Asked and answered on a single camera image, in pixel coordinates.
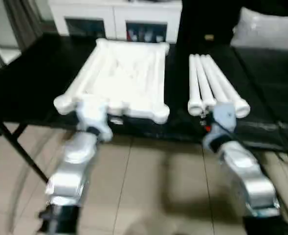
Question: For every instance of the white plastic table top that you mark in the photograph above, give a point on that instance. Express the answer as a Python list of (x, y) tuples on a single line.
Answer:
[(124, 78)]

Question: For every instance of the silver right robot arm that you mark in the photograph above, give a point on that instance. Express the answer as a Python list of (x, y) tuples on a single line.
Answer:
[(241, 166)]

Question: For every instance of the black table frame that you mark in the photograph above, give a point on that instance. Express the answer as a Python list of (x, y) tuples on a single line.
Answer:
[(16, 147)]

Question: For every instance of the black cabinet with yellow label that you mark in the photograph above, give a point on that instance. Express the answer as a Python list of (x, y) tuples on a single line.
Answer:
[(207, 19)]

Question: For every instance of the grey curtain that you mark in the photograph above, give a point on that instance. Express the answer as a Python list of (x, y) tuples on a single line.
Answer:
[(21, 17)]

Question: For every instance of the black table mat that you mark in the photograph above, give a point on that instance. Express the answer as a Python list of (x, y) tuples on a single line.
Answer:
[(36, 78)]

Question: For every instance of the grey cushion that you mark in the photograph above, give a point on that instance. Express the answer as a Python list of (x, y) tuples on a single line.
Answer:
[(266, 32)]

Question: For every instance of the white glass-door cabinet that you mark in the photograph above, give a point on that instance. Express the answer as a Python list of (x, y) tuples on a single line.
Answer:
[(114, 14)]

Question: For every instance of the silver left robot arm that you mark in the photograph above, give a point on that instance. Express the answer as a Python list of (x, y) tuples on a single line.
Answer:
[(73, 166)]

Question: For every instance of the white plastic table leg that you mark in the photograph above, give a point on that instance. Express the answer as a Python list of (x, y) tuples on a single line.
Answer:
[(202, 81), (211, 78), (224, 83), (193, 83)]

